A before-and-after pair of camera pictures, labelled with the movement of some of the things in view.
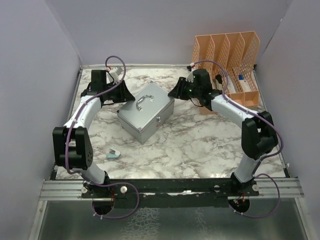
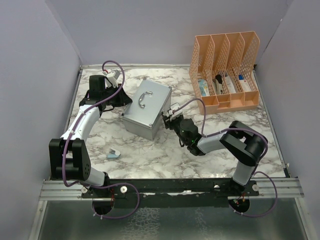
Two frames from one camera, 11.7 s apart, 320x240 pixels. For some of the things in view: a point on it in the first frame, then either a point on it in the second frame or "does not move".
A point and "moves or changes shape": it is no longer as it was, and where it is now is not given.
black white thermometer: [217, 82] does not move
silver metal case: [143, 117] moves or changes shape
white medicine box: [231, 87] does not move
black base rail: [172, 193] does not move
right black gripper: [178, 91] → [168, 123]
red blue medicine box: [243, 83] does not move
